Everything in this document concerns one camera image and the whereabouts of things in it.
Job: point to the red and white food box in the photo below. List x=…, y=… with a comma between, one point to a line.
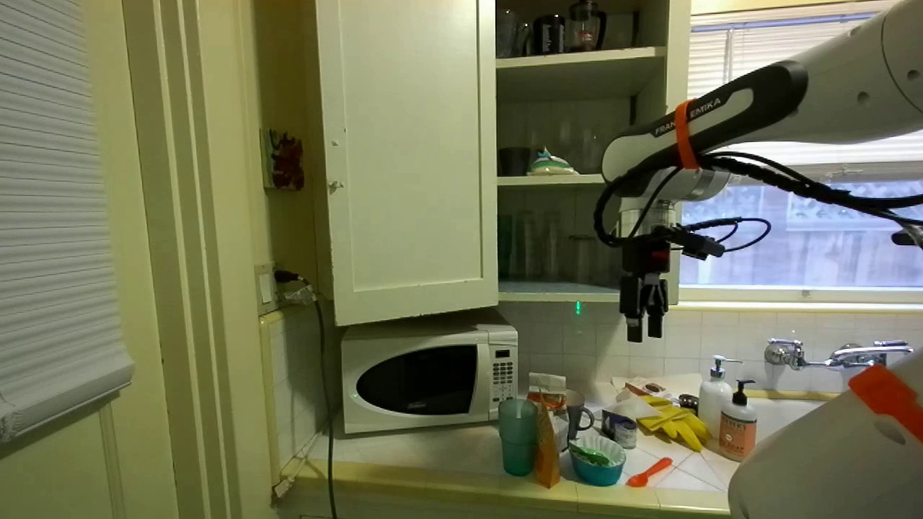
x=546, y=386

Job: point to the white microwave oven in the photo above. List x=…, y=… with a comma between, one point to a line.
x=423, y=378

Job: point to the glass coffee carafe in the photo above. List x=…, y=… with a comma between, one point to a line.
x=588, y=28

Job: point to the white open cabinet door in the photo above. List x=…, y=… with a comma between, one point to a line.
x=409, y=164

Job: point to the blue bowl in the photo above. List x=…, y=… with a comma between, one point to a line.
x=596, y=472

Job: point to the teal plastic cup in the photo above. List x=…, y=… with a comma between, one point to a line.
x=518, y=438

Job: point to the white door window blind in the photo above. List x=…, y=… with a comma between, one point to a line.
x=47, y=191

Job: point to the white wall cabinet with shelves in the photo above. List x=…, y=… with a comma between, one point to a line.
x=566, y=58

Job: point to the grey mug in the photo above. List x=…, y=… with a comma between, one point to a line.
x=579, y=423

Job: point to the soap bottle with black pump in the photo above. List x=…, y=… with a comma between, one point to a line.
x=738, y=435

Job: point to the chrome faucet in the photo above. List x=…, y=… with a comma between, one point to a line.
x=856, y=358

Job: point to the green and white dish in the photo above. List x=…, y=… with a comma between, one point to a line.
x=552, y=166

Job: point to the wall power outlet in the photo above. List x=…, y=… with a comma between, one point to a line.
x=267, y=286

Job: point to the orange spatula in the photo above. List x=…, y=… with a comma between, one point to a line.
x=650, y=472

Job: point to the red wall decoration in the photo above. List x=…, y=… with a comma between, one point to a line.
x=288, y=159

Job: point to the small dark jar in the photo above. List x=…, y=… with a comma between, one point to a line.
x=687, y=403

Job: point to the yellow rubber gloves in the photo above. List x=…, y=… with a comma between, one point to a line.
x=678, y=423

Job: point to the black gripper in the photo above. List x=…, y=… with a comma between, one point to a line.
x=647, y=254

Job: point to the clear glass jar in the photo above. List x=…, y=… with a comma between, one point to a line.
x=513, y=30

